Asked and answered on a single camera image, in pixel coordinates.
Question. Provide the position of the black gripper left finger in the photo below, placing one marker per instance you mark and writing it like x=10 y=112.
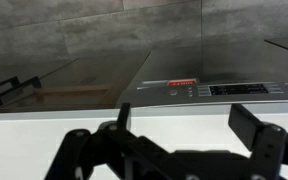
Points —
x=94 y=150

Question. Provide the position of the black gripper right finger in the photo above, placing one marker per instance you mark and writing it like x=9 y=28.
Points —
x=267 y=143

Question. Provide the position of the dark grey cabinet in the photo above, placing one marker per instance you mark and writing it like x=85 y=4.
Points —
x=84 y=71

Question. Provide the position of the stainless steel dishwasher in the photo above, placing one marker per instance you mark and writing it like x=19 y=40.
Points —
x=184 y=66

